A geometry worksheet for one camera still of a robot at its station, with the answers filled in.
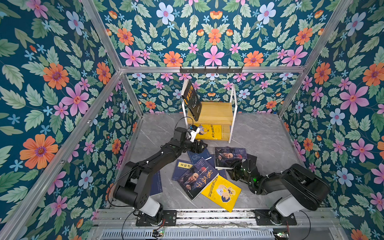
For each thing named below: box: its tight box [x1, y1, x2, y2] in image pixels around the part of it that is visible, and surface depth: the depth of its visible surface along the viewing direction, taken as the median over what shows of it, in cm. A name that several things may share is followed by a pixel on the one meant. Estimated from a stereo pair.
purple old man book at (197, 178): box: [177, 158, 219, 201], surface depth 85 cm
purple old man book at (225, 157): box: [214, 146, 248, 170], surface depth 95 cm
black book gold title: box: [181, 79, 203, 122], surface depth 84 cm
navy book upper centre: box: [187, 148, 212, 165], surface depth 94 cm
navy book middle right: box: [206, 154, 227, 179], surface depth 90 cm
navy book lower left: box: [171, 159, 193, 181], surface depth 92 cm
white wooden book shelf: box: [181, 84, 238, 143], surface depth 97 cm
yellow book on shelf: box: [195, 124, 222, 140], surface depth 104 cm
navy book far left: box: [149, 170, 163, 196], surface depth 86 cm
